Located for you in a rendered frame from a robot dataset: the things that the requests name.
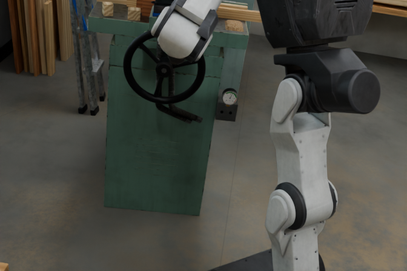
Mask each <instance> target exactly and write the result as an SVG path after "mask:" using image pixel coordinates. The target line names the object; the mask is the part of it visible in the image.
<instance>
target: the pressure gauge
mask: <svg viewBox="0 0 407 271"><path fill-rule="evenodd" d="M222 101H223V103H224V104H226V106H230V105H234V104H235V103H236V102H237V101H238V95H237V91H236V90H235V89H233V88H227V89H225V90H224V91H223V93H222Z"/></svg>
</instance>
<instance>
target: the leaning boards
mask: <svg viewBox="0 0 407 271"><path fill-rule="evenodd" d="M8 9H9V14H10V24H11V31H12V42H13V52H14V59H15V68H16V74H20V73H21V72H22V71H23V70H25V72H28V71H29V70H30V72H31V73H34V76H36V77H37V76H38V75H39V74H40V73H41V72H42V73H43V74H47V73H48V76H52V75H53V74H54V73H55V72H56V70H55V59H56V58H57V56H58V52H57V51H58V50H59V49H60V52H61V60H62V61H66V60H67V59H68V58H69V57H70V56H71V55H72V54H73V53H74V45H73V34H72V27H71V16H70V4H69V0H8Z"/></svg>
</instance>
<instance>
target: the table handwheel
mask: <svg viewBox="0 0 407 271"><path fill-rule="evenodd" d="M152 38H155V37H154V36H153V35H151V30H149V31H146V32H145V33H142V34H140V35H139V36H138V37H137V38H135V39H134V40H133V41H132V42H131V44H130V45H129V46H128V48H127V50H126V52H125V56H124V61H123V69H124V74H125V78H126V80H127V82H128V84H129V86H130V87H131V88H132V89H133V91H134V92H135V93H137V94H138V95H139V96H141V97H142V98H144V99H145V100H148V101H150V102H153V103H158V104H173V103H178V102H181V101H183V100H186V99H187V98H189V97H191V96H192V95H193V94H194V93H195V92H196V91H197V90H198V89H199V87H200V86H201V84H202V82H203V80H204V77H205V70H206V65H205V58H204V55H203V54H202V55H201V58H200V59H199V60H198V61H192V63H191V62H189V61H185V62H182V63H181V64H179V65H177V64H176V65H174V64H171V63H170V60H169V58H168V55H167V54H166V53H165V52H164V51H163V56H162V58H161V59H159V58H158V57H156V56H155V55H154V54H153V53H152V52H151V51H150V50H149V49H148V48H147V47H146V46H145V45H144V44H143V43H144V42H145V41H147V40H149V39H152ZM138 47H140V48H141V49H142V50H144V52H146V53H147V54H148V55H149V57H151V58H152V60H154V61H155V63H156V73H157V75H158V76H159V79H158V82H157V86H156V89H155V92H154V94H151V93H149V92H147V91H145V90H144V89H143V88H142V87H140V86H139V84H138V83H137V82H136V81H135V79H134V77H133V73H132V70H131V60H132V57H133V55H134V52H135V51H136V49H137V48H138ZM192 64H197V67H198V70H197V76H196V79H195V81H194V82H193V84H192V85H191V86H190V87H189V89H187V90H186V91H184V92H183V93H180V94H178V95H175V96H169V97H163V96H159V91H160V88H161V85H162V82H163V79H164V78H165V77H169V76H170V75H171V74H172V72H173V68H178V67H183V66H186V65H192Z"/></svg>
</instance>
